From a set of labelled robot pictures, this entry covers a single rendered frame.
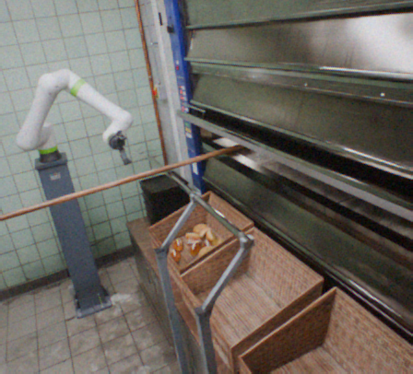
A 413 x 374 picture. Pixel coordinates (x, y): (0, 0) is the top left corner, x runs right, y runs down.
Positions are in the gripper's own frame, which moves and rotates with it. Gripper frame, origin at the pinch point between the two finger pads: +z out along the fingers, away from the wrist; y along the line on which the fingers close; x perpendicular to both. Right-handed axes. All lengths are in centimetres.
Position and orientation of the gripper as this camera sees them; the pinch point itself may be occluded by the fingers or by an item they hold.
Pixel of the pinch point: (126, 150)
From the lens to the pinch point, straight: 212.9
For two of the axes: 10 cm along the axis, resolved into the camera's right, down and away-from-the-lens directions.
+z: 4.3, 2.7, -8.6
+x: -8.9, 2.7, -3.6
